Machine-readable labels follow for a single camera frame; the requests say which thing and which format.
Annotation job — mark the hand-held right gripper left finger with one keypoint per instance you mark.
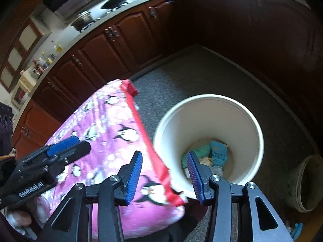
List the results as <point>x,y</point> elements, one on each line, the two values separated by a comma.
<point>133,179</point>

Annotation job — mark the pink penguin blanket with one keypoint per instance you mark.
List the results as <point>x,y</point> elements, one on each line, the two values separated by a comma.
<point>111,121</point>

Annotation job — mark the blue plastic scrap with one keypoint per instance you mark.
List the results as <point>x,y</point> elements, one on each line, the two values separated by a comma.
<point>297,229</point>

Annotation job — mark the gas stove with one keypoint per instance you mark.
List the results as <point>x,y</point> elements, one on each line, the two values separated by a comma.
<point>108,11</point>

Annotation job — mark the blue snack packet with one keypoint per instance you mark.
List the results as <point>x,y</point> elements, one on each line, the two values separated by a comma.
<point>219,153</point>

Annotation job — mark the white green plastic packet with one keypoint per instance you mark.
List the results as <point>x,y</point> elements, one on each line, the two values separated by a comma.
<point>217,170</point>

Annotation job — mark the cream microwave oven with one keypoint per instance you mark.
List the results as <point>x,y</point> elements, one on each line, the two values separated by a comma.
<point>21,94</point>

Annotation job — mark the white bucket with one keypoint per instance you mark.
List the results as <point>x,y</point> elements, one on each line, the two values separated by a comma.
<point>201,121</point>

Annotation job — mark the glass-door wall cabinet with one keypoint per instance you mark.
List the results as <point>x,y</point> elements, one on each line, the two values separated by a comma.
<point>25,40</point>

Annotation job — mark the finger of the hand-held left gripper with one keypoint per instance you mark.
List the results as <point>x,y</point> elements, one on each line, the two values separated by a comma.
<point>63,146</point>
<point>75,151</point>

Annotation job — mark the wooden base cabinets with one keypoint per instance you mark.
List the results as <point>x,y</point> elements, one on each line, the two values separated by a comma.
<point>106,48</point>

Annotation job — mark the metal cooking pot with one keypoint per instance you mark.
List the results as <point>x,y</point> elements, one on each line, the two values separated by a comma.
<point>82,20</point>

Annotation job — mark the orange white snack packet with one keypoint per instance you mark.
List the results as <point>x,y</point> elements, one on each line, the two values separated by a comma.
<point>207,160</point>

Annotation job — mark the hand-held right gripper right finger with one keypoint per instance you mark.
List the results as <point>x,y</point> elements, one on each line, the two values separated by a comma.
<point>195,179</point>

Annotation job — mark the person's left hand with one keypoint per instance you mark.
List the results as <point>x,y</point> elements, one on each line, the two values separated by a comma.
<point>18,218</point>

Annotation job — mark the grey dirty bucket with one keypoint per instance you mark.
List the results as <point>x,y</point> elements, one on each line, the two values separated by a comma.
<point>310,184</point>

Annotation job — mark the row of condiment bottles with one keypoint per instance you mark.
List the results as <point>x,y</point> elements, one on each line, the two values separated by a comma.
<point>44,61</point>

